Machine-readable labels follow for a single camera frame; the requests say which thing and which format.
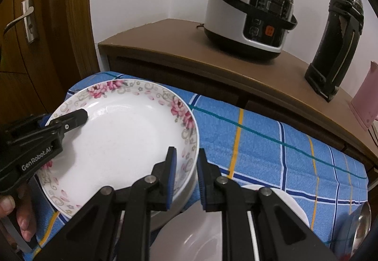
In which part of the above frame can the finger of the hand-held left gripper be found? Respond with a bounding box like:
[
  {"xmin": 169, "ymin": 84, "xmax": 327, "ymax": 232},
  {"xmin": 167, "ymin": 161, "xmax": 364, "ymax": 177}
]
[{"xmin": 47, "ymin": 109, "xmax": 89, "ymax": 139}]

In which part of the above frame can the brown wooden cabinet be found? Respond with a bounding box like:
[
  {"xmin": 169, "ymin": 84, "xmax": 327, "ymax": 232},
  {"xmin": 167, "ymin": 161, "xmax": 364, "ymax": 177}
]
[{"xmin": 98, "ymin": 19, "xmax": 378, "ymax": 174}]

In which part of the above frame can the white bowl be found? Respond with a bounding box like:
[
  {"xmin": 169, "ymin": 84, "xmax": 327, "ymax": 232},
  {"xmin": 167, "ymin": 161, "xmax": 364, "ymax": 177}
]
[{"xmin": 241, "ymin": 184, "xmax": 310, "ymax": 231}]

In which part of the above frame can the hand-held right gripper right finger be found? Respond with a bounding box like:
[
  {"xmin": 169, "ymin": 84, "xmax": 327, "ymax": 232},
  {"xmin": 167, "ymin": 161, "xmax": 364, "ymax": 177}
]
[{"xmin": 197, "ymin": 148, "xmax": 340, "ymax": 261}]

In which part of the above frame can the steel bowl red interior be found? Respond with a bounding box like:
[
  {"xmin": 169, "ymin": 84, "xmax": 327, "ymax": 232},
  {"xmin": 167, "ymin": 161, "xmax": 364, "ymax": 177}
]
[{"xmin": 337, "ymin": 200, "xmax": 373, "ymax": 260}]

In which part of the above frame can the person's left hand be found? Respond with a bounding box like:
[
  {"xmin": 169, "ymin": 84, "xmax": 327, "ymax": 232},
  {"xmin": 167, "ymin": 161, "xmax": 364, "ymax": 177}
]
[{"xmin": 0, "ymin": 184, "xmax": 36, "ymax": 243}]

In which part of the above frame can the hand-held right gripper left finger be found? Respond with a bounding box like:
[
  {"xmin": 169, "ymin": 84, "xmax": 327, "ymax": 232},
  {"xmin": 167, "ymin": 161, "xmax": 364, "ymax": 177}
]
[{"xmin": 38, "ymin": 146, "xmax": 178, "ymax": 261}]

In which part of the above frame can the plain brown wooden door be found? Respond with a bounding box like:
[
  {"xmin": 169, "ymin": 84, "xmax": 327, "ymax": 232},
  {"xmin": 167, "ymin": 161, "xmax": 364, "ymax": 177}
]
[{"xmin": 0, "ymin": 0, "xmax": 101, "ymax": 129}]

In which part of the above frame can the pink bowl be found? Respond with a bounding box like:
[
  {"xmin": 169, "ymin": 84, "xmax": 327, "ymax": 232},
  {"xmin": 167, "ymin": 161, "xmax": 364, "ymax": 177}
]
[{"xmin": 149, "ymin": 205, "xmax": 228, "ymax": 261}]

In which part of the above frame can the silver door handle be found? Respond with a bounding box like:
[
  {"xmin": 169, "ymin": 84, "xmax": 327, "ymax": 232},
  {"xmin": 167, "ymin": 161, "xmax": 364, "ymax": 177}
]
[{"xmin": 4, "ymin": 0, "xmax": 40, "ymax": 44}]

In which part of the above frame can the blue plaid cloth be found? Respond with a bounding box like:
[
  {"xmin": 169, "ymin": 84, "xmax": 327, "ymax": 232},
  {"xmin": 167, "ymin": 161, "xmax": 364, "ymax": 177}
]
[{"xmin": 35, "ymin": 71, "xmax": 370, "ymax": 261}]

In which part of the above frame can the pink electric kettle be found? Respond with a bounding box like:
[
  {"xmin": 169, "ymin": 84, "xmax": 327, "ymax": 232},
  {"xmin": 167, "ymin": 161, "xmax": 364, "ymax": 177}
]
[{"xmin": 350, "ymin": 61, "xmax": 378, "ymax": 132}]

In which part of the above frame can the floral rim white plate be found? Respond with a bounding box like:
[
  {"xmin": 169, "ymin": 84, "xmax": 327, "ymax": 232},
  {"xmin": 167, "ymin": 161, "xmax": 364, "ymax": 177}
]
[{"xmin": 44, "ymin": 79, "xmax": 200, "ymax": 218}]

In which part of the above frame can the white rice cooker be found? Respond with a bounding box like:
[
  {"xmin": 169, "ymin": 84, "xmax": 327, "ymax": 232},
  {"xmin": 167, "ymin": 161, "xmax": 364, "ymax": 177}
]
[{"xmin": 204, "ymin": 0, "xmax": 298, "ymax": 59}]

